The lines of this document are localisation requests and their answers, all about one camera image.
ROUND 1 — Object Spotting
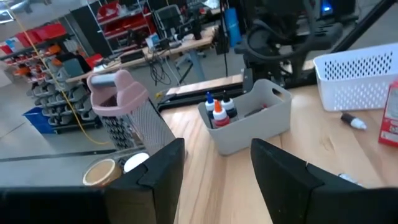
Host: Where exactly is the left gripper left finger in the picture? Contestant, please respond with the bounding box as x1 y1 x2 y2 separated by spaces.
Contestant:
104 138 187 224

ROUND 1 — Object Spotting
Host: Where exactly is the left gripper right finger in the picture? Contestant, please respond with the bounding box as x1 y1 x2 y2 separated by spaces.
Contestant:
250 138 398 224

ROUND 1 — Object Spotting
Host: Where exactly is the white lid spice jar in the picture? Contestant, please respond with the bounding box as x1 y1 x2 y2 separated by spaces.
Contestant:
123 151 150 174

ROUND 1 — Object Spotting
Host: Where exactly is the gold lid seasoning jar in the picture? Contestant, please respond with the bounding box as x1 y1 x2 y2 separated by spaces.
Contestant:
82 157 123 187

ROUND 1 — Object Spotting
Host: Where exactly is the dark cap small dropper bottle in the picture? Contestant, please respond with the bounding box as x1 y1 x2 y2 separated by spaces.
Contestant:
340 112 368 131

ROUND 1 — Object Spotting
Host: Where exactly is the orange cap colouring bottle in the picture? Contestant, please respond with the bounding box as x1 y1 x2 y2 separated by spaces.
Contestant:
212 99 231 129

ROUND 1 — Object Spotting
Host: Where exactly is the blue cap colouring bottle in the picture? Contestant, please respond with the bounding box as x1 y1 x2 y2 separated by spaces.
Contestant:
205 91 216 128

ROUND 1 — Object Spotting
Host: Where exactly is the black cap colouring bottle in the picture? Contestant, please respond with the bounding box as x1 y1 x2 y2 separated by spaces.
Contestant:
221 90 239 123

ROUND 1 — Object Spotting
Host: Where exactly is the red Froot Loops cereal box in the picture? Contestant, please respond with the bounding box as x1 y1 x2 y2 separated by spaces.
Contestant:
377 79 398 147

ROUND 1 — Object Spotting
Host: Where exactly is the white perforated plastic basket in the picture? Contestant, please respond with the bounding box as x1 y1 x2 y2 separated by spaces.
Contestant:
313 42 398 112

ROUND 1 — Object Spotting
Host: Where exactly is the gray plastic bin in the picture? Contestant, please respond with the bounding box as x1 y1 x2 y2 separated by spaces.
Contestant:
197 78 293 156

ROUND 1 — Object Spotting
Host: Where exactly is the gray desk leg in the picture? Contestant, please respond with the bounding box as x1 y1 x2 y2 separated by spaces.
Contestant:
175 49 208 82

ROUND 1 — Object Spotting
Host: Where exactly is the storage bin rack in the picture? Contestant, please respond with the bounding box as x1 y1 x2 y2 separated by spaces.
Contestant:
0 23 103 127

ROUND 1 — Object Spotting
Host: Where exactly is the blue crate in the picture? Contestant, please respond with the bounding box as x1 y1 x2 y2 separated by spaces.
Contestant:
22 107 57 135

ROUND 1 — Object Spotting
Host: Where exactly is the wooden workbench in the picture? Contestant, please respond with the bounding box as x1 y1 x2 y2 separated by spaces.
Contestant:
65 26 218 83

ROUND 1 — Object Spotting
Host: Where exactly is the shelf with red bins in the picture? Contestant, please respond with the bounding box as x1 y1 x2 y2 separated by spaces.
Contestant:
96 0 156 41

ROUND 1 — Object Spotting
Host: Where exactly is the blue cylinder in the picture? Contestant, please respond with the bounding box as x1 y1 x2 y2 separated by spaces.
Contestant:
223 6 243 47

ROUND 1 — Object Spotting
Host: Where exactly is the pink handle box grater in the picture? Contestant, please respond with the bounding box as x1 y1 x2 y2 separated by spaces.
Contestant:
86 68 177 156

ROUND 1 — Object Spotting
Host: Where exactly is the yellow extension cable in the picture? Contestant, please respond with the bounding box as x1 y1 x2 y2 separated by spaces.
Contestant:
0 0 110 146

